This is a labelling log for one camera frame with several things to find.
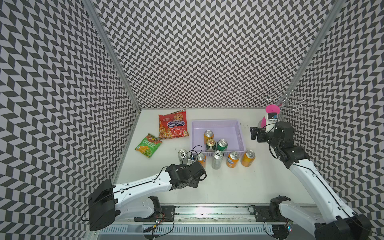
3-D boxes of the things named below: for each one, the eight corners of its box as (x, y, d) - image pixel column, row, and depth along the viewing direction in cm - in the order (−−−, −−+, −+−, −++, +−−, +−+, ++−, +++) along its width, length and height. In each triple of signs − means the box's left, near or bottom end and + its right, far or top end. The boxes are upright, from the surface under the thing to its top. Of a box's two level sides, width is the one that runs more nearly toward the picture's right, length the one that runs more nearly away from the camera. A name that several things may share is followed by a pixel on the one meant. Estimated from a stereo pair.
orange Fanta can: (226, 167, 90) (229, 159, 81) (225, 159, 93) (228, 150, 85) (237, 167, 90) (240, 159, 81) (235, 159, 93) (239, 150, 85)
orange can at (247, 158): (242, 167, 89) (246, 160, 82) (240, 157, 93) (243, 149, 86) (252, 167, 89) (257, 160, 82) (250, 157, 93) (254, 149, 86)
